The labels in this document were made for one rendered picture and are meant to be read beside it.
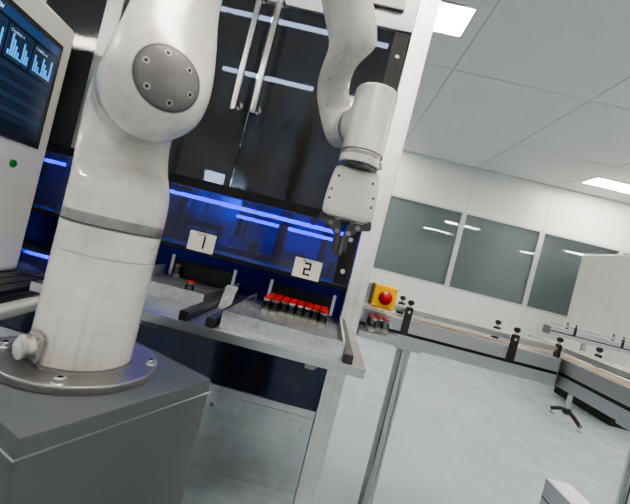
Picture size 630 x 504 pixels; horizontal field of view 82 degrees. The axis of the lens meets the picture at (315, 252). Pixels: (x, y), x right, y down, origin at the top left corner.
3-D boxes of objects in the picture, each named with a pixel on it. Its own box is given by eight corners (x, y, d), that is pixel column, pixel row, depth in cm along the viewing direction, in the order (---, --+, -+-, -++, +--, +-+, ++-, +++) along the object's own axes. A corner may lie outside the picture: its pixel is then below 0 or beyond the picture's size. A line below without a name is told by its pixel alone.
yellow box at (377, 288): (367, 302, 117) (373, 281, 117) (389, 308, 117) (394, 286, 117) (370, 306, 110) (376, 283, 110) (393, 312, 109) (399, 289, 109)
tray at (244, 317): (253, 304, 109) (256, 293, 109) (337, 326, 108) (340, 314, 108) (219, 326, 75) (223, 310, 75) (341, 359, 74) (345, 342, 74)
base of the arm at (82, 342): (38, 413, 35) (84, 230, 35) (-46, 348, 44) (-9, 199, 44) (184, 374, 52) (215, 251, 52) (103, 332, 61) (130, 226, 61)
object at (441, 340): (352, 334, 120) (363, 288, 120) (349, 325, 136) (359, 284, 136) (558, 388, 117) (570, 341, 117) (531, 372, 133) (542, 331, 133)
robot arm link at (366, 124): (330, 148, 73) (362, 145, 66) (346, 85, 73) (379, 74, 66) (358, 163, 78) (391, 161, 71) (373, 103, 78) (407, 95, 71)
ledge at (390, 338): (354, 326, 125) (355, 321, 125) (391, 336, 124) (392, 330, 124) (357, 336, 111) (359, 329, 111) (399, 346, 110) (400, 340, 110)
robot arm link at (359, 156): (381, 165, 76) (377, 179, 76) (340, 155, 76) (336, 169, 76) (388, 154, 68) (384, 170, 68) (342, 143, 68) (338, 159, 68)
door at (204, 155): (90, 152, 116) (134, -26, 116) (229, 186, 114) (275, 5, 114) (89, 151, 116) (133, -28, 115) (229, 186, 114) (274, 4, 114)
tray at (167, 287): (162, 274, 122) (165, 264, 122) (237, 293, 120) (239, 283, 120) (98, 281, 88) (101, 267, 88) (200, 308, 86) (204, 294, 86)
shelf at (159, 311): (147, 276, 122) (148, 270, 122) (349, 329, 119) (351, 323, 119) (28, 290, 74) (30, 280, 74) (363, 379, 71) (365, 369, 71)
